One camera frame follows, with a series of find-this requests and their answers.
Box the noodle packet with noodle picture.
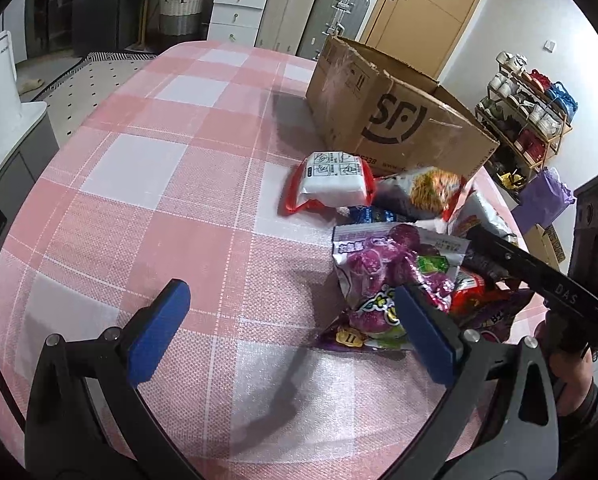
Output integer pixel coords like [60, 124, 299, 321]
[375, 168, 468, 222]

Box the yellow black item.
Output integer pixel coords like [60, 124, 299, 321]
[496, 170, 528, 191]

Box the blue snack packet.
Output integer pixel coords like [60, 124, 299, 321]
[348, 205, 406, 227]

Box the wooden door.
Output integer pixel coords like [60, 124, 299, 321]
[361, 0, 498, 84]

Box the red snack packet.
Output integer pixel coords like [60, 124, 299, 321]
[450, 267, 510, 317]

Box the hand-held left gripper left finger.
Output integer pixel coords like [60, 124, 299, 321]
[24, 278, 205, 480]

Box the grey cabinet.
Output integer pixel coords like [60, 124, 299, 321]
[0, 101, 60, 257]

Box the white snack packet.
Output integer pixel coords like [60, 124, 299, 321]
[449, 192, 520, 248]

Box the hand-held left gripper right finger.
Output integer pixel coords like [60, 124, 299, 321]
[394, 285, 562, 480]

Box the beige suitcase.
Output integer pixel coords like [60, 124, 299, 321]
[255, 0, 323, 56]

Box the white drawer desk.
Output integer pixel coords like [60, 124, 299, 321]
[133, 0, 272, 47]

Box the purple grape candy bag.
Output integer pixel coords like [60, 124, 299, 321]
[331, 222, 472, 318]

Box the small cardboard box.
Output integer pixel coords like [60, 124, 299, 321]
[524, 223, 566, 272]

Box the wooden shoe rack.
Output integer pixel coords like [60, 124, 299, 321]
[475, 51, 578, 172]

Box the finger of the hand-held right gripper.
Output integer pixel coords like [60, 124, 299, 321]
[465, 224, 598, 327]
[463, 252, 532, 293]

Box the brown cardboard box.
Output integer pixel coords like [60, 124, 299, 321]
[305, 35, 500, 178]

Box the person's right forearm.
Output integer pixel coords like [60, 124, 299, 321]
[548, 350, 598, 418]

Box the broom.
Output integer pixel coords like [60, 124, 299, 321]
[128, 0, 153, 54]

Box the pink plaid cloth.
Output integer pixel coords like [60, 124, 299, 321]
[0, 40, 530, 480]

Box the grey suitcase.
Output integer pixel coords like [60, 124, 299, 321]
[297, 0, 373, 61]

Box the dark refrigerator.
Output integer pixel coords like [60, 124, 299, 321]
[71, 0, 141, 57]

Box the white red noodle packet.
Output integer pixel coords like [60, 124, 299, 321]
[279, 151, 378, 217]

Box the woven laundry basket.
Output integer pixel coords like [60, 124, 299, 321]
[158, 0, 204, 37]

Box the dark purple snack packet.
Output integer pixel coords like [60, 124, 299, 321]
[459, 287, 536, 347]

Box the patterned rug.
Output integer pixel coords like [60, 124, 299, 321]
[14, 51, 158, 142]

